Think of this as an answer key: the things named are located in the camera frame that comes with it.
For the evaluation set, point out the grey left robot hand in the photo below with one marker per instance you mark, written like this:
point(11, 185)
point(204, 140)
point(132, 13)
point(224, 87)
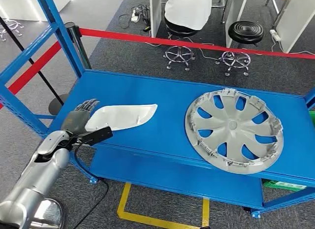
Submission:
point(74, 121)

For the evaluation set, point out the white curved plastic part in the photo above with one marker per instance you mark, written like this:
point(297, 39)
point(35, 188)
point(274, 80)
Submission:
point(123, 116)

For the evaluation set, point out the blue metal shelf rack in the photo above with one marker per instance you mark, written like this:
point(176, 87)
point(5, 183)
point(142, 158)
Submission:
point(160, 100)

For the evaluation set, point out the thin black pole stand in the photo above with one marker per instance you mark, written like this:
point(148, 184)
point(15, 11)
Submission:
point(57, 105)

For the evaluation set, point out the short red barrier belt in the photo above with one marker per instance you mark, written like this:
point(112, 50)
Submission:
point(32, 69)

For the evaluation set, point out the chrome chair base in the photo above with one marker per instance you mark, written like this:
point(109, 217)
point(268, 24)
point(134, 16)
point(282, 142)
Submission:
point(10, 25)

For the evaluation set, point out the white power strip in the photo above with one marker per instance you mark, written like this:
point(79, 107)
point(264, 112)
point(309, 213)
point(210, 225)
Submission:
point(275, 35)
point(135, 16)

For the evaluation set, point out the white desk panel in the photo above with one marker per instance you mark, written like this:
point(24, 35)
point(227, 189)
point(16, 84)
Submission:
point(295, 22)
point(154, 15)
point(233, 15)

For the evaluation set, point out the long red barrier belt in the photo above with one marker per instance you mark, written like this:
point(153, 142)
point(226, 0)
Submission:
point(172, 42)

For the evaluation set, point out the black round stool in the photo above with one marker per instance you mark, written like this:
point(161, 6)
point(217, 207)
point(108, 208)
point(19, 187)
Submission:
point(181, 31)
point(246, 32)

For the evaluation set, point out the person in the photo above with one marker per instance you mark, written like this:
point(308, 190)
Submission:
point(188, 9)

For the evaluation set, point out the grey wheel hubcap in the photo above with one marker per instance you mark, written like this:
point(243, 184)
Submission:
point(232, 126)

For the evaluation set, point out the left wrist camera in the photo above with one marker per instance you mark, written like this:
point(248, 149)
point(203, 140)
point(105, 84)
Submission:
point(101, 134)

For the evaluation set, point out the metal table frame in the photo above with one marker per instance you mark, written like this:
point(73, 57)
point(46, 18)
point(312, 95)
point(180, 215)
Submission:
point(282, 9)

